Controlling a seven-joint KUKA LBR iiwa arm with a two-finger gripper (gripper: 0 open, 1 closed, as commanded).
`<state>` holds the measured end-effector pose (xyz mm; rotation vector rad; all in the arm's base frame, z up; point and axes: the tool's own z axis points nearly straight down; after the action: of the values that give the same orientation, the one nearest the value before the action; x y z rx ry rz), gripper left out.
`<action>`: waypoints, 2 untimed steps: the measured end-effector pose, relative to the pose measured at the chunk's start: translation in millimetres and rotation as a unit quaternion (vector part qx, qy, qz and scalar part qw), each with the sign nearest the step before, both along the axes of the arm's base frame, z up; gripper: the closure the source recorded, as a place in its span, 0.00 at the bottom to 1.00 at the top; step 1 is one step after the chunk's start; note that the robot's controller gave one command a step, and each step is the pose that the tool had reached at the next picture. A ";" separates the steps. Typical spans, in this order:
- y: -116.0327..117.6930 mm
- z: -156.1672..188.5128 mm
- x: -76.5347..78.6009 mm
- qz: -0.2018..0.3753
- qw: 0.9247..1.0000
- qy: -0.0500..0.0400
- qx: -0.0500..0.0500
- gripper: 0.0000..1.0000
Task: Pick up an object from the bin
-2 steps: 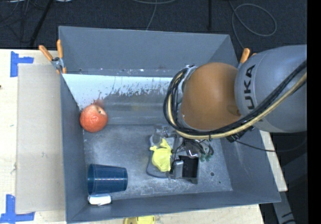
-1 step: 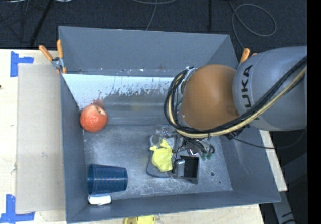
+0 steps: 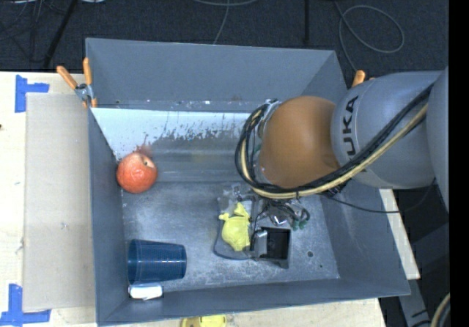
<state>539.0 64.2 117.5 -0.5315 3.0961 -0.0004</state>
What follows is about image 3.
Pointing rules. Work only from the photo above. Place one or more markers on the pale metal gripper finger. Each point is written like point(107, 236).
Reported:
point(249, 204)
point(234, 194)

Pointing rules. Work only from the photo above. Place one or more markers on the yellow toy animal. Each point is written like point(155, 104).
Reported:
point(236, 232)

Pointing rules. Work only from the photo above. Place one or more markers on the red apple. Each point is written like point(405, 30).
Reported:
point(136, 173)

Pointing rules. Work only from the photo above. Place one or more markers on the dark blue plastic cup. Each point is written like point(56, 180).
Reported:
point(155, 261)

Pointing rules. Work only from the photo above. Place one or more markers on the grey metal bin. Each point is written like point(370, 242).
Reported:
point(190, 72)

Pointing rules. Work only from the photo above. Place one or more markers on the small white block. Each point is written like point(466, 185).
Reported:
point(144, 291)

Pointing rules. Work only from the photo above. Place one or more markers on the pale wood board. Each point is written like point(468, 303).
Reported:
point(55, 190)

